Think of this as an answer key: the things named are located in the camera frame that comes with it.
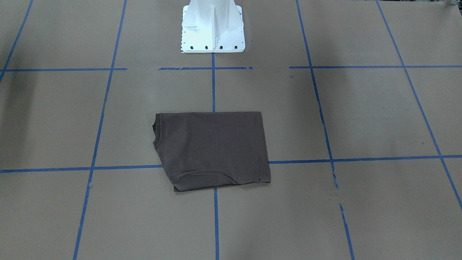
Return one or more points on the brown t-shirt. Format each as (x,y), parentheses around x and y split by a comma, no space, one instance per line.
(204,150)

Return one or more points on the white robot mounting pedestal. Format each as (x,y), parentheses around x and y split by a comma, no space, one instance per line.
(212,26)

